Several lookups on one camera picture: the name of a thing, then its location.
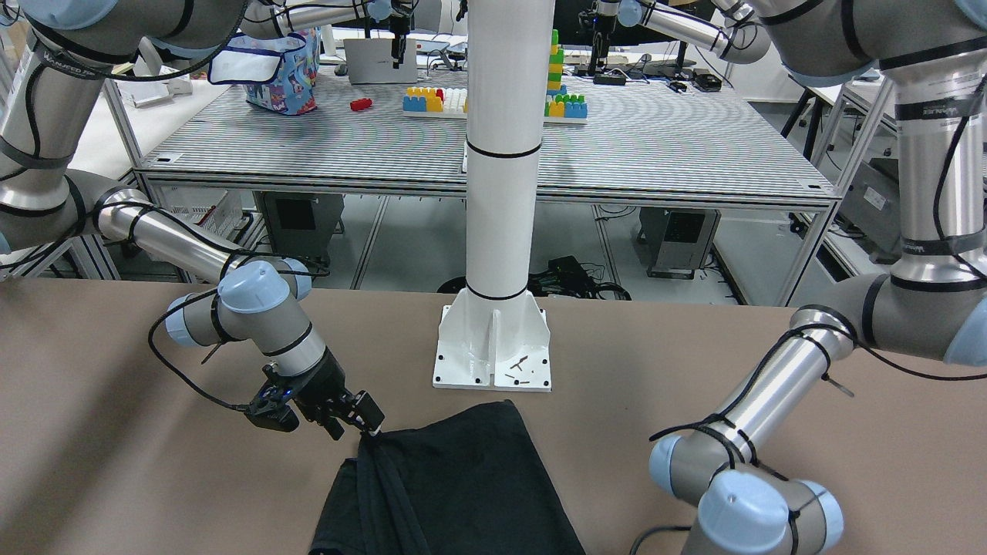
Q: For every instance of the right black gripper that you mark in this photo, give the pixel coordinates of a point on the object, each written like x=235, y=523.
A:
x=324, y=390

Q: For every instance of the black graphic t-shirt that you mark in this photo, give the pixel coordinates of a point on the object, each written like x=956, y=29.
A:
x=473, y=483

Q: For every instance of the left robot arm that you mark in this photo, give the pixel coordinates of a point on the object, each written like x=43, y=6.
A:
x=930, y=304

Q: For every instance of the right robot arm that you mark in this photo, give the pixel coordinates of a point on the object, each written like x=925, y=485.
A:
x=72, y=47

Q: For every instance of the red toy block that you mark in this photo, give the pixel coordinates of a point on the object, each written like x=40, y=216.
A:
x=356, y=105

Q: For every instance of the colourful toy block set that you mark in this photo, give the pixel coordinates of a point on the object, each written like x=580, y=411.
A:
x=558, y=105

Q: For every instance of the blue patterned bag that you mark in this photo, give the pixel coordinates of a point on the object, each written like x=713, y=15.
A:
x=277, y=74

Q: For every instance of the striped metal work table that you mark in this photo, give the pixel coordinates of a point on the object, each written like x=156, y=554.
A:
x=642, y=145

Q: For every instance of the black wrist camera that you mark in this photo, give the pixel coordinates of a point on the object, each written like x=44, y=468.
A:
x=269, y=410

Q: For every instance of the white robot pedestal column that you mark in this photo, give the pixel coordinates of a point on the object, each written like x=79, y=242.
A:
x=494, y=335

